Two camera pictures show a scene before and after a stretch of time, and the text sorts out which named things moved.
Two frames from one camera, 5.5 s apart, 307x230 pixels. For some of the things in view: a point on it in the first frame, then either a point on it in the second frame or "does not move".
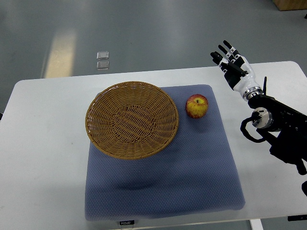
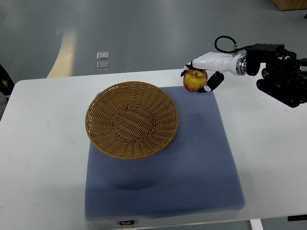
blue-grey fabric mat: (196, 175) does not move
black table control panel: (298, 217) does not move
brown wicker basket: (132, 120) does not move
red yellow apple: (196, 106) -> (194, 78)
